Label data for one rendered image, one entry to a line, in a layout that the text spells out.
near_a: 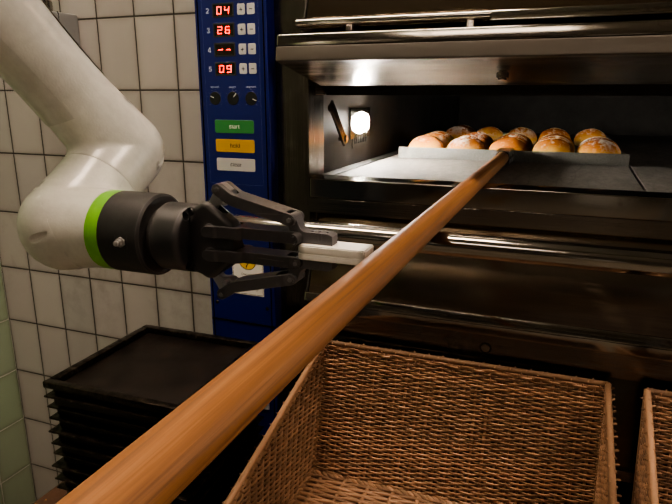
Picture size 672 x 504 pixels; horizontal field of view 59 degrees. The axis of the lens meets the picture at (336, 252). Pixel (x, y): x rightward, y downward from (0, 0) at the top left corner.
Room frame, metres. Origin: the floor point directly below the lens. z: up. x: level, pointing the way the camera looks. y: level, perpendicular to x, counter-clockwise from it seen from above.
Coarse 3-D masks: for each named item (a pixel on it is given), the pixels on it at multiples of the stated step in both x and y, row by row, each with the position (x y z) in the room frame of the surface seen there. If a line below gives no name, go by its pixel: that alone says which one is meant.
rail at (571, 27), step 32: (352, 32) 1.02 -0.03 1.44; (384, 32) 1.00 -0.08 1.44; (416, 32) 0.98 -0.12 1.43; (448, 32) 0.96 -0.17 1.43; (480, 32) 0.94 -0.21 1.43; (512, 32) 0.92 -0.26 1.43; (544, 32) 0.91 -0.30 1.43; (576, 32) 0.89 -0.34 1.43; (608, 32) 0.87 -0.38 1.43; (640, 32) 0.86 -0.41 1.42
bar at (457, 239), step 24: (240, 216) 0.84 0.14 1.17; (360, 240) 0.76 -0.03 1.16; (384, 240) 0.75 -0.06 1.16; (432, 240) 0.73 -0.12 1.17; (456, 240) 0.72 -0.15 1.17; (480, 240) 0.71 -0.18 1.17; (504, 240) 0.70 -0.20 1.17; (528, 240) 0.69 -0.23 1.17; (552, 264) 0.68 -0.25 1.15; (576, 264) 0.67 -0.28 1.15; (600, 264) 0.65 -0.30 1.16; (624, 264) 0.65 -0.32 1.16; (648, 264) 0.64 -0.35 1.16
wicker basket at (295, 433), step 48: (384, 384) 1.08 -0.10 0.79; (432, 384) 1.05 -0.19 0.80; (480, 384) 1.03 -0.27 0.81; (528, 384) 1.00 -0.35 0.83; (576, 384) 0.97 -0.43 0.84; (288, 432) 0.98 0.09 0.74; (336, 432) 1.08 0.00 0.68; (384, 432) 1.06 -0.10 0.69; (432, 432) 1.03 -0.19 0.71; (528, 432) 0.97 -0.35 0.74; (576, 432) 0.95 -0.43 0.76; (240, 480) 0.81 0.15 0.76; (288, 480) 0.97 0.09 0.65; (336, 480) 1.05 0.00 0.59; (384, 480) 1.03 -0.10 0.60; (432, 480) 1.00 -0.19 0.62; (480, 480) 0.97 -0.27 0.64; (528, 480) 0.95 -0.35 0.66; (576, 480) 0.93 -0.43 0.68
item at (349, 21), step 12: (432, 12) 1.01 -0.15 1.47; (444, 12) 1.01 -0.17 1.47; (456, 12) 1.00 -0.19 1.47; (468, 12) 0.99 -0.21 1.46; (480, 12) 0.98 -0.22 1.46; (300, 24) 1.10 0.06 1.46; (312, 24) 1.09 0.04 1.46; (324, 24) 1.08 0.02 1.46; (336, 24) 1.07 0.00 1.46; (348, 24) 1.07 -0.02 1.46; (360, 24) 1.06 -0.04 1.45; (372, 24) 1.05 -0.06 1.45; (384, 24) 1.05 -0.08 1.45; (468, 24) 0.99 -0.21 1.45
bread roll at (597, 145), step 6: (582, 144) 1.46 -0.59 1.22; (588, 144) 1.44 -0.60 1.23; (594, 144) 1.44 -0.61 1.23; (600, 144) 1.43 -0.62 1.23; (606, 144) 1.43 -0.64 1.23; (612, 144) 1.43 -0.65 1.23; (582, 150) 1.45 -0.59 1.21; (588, 150) 1.44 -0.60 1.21; (594, 150) 1.43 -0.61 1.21; (600, 150) 1.42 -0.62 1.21; (606, 150) 1.42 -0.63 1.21; (612, 150) 1.42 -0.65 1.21; (618, 150) 1.42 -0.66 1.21
